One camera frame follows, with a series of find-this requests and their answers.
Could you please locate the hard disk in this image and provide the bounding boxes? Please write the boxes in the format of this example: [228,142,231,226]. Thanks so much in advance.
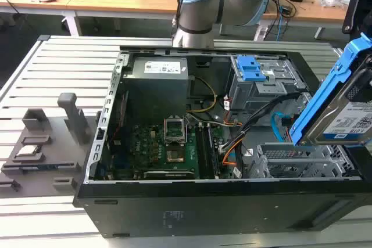
[288,31,372,148]

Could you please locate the blue empty disk carrier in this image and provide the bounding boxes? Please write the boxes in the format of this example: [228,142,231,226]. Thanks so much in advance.
[236,55,267,82]

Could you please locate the metal disk bay cage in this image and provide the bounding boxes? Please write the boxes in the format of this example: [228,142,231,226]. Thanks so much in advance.
[228,55,307,113]

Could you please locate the grey power supply unit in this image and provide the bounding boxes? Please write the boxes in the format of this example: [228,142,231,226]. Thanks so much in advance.
[124,56,190,117]

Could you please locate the CPU socket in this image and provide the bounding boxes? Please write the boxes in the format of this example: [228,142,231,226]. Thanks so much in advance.
[163,117,187,145]

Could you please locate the green motherboard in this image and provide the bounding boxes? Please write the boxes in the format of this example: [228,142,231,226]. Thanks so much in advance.
[109,118,232,181]

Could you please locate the black open PC case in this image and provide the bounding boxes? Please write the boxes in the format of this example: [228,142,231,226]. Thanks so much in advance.
[71,45,372,239]

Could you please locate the grey parts rack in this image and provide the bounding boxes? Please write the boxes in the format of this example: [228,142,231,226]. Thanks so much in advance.
[0,92,101,194]

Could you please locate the RAM stick on rack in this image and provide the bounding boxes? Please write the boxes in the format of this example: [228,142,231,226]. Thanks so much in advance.
[2,163,74,171]

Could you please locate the silver CPU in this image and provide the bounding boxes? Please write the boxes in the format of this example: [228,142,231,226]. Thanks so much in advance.
[16,145,41,156]

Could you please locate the blue hanging cable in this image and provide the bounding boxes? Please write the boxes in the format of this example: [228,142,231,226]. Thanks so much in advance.
[275,6,285,41]

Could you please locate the blue disk wire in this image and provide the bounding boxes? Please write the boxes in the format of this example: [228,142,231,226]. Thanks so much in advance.
[270,110,292,142]

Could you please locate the black disk wire bundle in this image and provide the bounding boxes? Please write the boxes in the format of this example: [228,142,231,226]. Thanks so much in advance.
[220,92,301,152]

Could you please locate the metal expansion slot bracket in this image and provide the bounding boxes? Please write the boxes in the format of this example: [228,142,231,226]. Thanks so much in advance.
[249,142,356,179]

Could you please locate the yellow wire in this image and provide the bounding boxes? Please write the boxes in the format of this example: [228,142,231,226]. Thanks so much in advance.
[185,76,219,114]

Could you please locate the orange wire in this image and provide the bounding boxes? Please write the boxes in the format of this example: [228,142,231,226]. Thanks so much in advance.
[221,139,242,168]

